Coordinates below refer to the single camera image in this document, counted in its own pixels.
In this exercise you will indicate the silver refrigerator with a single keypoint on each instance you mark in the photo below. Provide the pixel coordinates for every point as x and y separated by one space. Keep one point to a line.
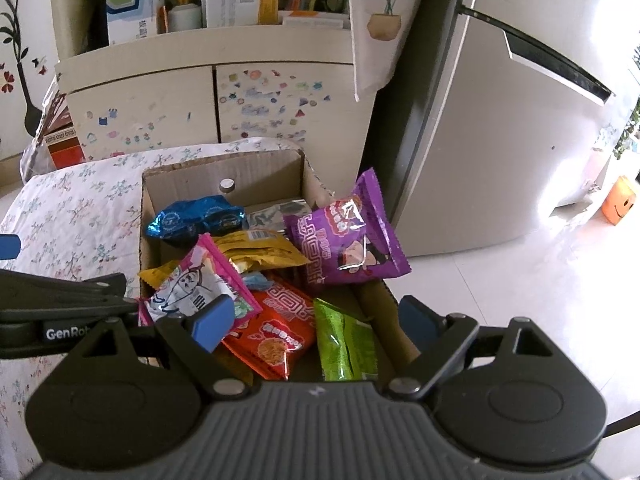
475 135

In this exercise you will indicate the clear plastic bag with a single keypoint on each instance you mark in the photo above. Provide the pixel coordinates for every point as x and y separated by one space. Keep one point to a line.
30 160

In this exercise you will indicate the red flower wall sticker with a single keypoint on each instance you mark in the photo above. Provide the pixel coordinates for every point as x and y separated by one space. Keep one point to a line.
7 80

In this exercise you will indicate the white jar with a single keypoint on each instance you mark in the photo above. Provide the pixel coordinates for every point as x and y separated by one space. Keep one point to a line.
185 19

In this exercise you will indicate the light blue candy wrapper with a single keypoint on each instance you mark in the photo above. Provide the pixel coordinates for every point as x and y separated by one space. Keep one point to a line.
255 279

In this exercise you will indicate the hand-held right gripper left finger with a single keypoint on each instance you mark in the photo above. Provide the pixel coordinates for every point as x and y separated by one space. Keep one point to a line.
212 325

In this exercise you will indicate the silver snack packet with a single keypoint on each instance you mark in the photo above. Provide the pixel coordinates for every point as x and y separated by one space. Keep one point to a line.
275 215

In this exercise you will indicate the cream sticker-covered cabinet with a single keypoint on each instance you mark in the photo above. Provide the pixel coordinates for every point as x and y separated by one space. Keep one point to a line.
150 100

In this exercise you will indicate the pink snack packet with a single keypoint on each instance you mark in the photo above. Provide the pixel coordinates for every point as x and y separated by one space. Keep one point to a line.
185 285

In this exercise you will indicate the floral tablecloth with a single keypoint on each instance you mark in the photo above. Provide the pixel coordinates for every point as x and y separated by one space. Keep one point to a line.
75 200

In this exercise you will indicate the purple snack packet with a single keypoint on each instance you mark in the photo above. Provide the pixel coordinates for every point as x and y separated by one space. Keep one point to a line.
345 240

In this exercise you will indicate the yellow snack packet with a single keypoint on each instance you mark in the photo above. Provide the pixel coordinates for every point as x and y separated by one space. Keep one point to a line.
155 275
265 252

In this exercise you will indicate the green snack packet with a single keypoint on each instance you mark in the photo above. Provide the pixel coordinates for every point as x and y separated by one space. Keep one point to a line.
345 345

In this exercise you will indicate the cardboard box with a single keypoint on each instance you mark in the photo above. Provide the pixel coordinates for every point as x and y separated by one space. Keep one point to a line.
260 175

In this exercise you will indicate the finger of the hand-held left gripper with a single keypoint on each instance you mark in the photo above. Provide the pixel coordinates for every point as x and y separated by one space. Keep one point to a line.
7 247
60 292

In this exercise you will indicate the small round metal cap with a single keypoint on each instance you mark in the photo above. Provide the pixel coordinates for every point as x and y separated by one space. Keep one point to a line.
226 186

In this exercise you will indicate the red carton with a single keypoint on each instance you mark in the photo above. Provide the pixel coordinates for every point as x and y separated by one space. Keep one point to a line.
62 147

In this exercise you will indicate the orange smiley container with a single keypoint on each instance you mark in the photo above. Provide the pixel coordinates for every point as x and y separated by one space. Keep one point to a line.
620 200

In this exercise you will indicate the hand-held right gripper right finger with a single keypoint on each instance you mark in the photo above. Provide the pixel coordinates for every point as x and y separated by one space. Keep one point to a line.
420 325

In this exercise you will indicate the black vase wall sticker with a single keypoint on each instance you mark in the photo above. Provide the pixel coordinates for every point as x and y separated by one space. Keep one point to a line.
20 85

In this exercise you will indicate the blue snack packet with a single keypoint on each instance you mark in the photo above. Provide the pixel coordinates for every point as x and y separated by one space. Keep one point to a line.
190 222

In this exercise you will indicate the red snack packet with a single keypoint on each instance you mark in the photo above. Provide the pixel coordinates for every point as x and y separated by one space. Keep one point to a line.
280 325

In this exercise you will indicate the white blue carton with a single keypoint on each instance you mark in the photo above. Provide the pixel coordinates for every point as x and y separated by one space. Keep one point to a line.
132 10

